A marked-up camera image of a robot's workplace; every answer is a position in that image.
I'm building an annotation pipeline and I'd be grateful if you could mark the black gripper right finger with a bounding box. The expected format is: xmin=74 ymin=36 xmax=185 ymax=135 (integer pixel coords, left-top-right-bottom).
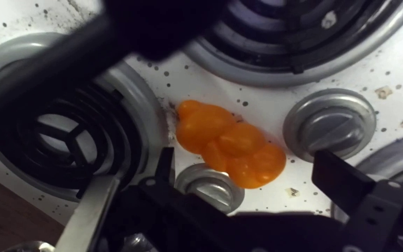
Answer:
xmin=309 ymin=146 xmax=380 ymax=221

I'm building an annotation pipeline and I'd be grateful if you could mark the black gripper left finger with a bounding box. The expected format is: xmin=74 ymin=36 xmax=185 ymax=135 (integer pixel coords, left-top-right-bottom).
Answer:
xmin=153 ymin=145 xmax=176 ymax=190

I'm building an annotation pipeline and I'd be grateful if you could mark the orange toy bell pepper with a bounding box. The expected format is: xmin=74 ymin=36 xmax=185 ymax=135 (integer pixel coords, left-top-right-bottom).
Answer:
xmin=174 ymin=97 xmax=288 ymax=190

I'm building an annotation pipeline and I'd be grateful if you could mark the grey stove knob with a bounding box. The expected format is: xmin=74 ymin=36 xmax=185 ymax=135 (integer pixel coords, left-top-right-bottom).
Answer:
xmin=282 ymin=88 xmax=377 ymax=162
xmin=173 ymin=162 xmax=246 ymax=215

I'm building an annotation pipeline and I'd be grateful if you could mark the black coil stove burner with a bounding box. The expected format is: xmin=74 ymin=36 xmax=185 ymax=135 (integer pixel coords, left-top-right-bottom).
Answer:
xmin=353 ymin=130 xmax=403 ymax=193
xmin=0 ymin=32 xmax=164 ymax=202
xmin=181 ymin=0 xmax=403 ymax=88

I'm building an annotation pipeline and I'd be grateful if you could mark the toy kitchen play set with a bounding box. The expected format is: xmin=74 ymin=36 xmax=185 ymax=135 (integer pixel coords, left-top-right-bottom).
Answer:
xmin=0 ymin=0 xmax=403 ymax=252

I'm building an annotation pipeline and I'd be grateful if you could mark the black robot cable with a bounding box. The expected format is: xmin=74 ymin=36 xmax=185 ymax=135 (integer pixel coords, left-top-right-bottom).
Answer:
xmin=0 ymin=0 xmax=230 ymax=138

